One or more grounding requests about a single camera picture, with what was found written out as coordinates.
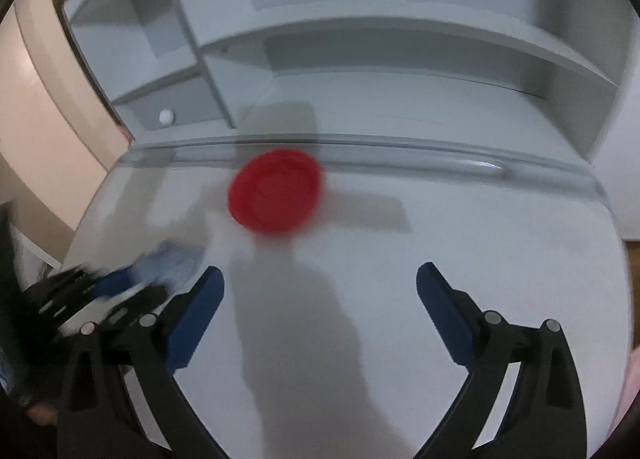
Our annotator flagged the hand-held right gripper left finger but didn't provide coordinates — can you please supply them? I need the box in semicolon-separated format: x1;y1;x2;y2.
56;265;229;459

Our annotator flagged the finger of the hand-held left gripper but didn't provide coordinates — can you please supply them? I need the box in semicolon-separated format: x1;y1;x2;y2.
106;287;169;326
91;268;139;301

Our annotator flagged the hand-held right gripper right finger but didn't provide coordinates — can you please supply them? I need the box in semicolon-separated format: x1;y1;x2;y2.
415;261;588;459

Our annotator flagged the red round plate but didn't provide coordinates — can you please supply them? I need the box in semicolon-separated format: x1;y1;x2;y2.
226;148;324;236

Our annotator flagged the beige wooden cabinet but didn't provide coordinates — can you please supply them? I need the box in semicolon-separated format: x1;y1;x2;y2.
0;0;131;270

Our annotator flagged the white shelf unit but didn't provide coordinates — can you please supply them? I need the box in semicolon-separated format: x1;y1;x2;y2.
60;0;636;165

